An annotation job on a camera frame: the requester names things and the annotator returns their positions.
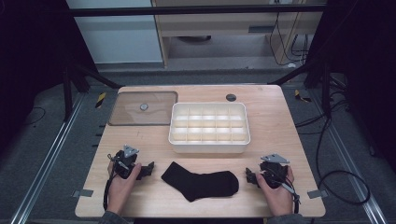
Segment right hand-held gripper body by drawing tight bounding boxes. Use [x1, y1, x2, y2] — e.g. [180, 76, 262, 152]
[260, 152, 290, 189]

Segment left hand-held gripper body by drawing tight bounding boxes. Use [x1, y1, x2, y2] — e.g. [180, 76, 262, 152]
[111, 144, 140, 180]

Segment black sock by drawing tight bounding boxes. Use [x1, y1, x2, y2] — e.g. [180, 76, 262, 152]
[161, 161, 240, 203]

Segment white divided storage box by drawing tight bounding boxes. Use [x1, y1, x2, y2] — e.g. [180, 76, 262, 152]
[167, 102, 251, 154]

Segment person's right hand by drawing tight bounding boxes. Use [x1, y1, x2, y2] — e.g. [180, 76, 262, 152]
[255, 167, 295, 217]

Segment person's left hand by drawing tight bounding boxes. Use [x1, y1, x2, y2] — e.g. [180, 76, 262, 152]
[106, 161, 143, 215]

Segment transparent box lid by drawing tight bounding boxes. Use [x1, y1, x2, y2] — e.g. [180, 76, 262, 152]
[106, 91, 179, 127]

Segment yellow black striped tape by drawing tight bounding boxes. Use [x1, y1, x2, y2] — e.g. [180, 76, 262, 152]
[94, 91, 107, 109]
[294, 89, 312, 104]

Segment black metal stand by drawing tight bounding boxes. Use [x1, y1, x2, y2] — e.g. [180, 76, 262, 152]
[61, 60, 123, 123]
[270, 57, 334, 119]

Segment white cabinet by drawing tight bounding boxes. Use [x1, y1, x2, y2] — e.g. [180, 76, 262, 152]
[65, 0, 163, 64]

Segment light wooden desk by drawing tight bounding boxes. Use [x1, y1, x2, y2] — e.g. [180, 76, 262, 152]
[151, 0, 326, 68]

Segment right hand-held gripper black cable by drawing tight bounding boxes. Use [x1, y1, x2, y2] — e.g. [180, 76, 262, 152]
[278, 175, 302, 215]

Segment hand-held gripper black cable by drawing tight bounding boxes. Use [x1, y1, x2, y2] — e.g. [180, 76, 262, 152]
[102, 153, 119, 211]
[278, 175, 302, 215]

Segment left hand-held gripper black cable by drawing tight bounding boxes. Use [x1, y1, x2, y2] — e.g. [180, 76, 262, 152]
[102, 153, 119, 211]

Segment thick black floor cable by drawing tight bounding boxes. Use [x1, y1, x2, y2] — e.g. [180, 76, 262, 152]
[294, 108, 372, 206]

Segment aluminium floor rail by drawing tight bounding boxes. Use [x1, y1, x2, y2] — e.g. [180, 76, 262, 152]
[307, 90, 389, 224]
[8, 92, 86, 224]

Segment thin black floor cable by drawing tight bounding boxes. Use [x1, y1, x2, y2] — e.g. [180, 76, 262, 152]
[20, 106, 47, 127]

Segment black hanging desk cables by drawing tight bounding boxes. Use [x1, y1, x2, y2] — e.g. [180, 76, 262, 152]
[268, 3, 310, 67]

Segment black horizontal frame bar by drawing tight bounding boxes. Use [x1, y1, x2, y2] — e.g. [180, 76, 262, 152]
[66, 4, 328, 18]

